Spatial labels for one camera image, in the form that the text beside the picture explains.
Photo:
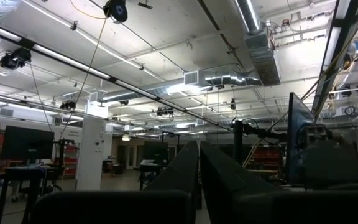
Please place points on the black overhead light bar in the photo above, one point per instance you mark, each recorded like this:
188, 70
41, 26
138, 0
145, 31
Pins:
337, 37

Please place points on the silver rectangular air duct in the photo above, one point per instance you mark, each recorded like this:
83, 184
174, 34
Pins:
261, 53

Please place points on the red storage rack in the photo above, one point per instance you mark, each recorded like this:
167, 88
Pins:
266, 158

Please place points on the black monitor pole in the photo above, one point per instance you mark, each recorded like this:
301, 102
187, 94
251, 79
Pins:
238, 143

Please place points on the black ceiling-hung camera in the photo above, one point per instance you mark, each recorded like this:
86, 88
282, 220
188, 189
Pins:
117, 9
14, 59

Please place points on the silver round air duct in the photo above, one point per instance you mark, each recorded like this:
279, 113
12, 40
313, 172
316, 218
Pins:
222, 77

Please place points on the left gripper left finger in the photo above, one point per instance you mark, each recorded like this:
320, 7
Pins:
182, 174

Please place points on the blue-screen desk monitor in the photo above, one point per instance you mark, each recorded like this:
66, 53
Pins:
297, 140

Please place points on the shelf with red bins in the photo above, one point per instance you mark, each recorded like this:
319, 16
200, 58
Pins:
71, 161

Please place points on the black desk monitor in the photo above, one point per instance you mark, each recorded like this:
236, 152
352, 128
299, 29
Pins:
26, 143
155, 151

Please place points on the black desk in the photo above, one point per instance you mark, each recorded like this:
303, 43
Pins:
23, 172
149, 166

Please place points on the white square pillar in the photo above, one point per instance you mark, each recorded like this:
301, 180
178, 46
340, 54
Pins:
90, 155

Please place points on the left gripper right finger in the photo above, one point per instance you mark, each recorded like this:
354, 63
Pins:
219, 177

